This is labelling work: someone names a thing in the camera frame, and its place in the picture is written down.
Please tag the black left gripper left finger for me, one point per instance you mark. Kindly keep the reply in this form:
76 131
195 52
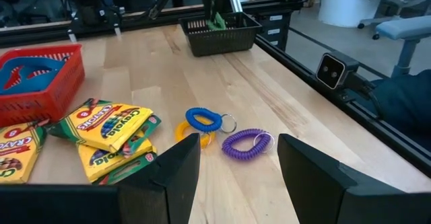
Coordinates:
151 197

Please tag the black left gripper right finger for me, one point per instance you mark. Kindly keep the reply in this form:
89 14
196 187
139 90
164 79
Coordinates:
330 200

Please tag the yellow green crayon box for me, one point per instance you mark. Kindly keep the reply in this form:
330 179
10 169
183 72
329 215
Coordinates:
101 161
20 150
101 123

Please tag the red plastic basket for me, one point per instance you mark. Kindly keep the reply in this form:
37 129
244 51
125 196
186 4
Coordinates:
60 93

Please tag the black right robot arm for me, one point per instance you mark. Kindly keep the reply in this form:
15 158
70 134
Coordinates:
91 12

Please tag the black plastic basket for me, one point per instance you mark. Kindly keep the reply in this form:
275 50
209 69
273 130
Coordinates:
219 44

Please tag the black labelled drawer cabinet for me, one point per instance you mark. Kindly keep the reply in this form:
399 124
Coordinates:
279 39

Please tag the white round column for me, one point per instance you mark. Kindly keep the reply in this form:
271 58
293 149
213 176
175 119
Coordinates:
341 5

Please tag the person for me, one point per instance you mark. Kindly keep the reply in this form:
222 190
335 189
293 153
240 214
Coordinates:
407 99

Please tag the light blue padded stool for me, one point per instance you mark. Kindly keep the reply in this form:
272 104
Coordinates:
404 29

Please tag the silver metal bracket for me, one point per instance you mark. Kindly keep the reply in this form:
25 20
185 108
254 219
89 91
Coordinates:
235 2

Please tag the black metal table frame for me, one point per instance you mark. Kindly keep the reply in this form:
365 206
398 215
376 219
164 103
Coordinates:
387 136

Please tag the small table-level camera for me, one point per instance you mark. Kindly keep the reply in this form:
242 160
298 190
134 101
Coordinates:
331 71

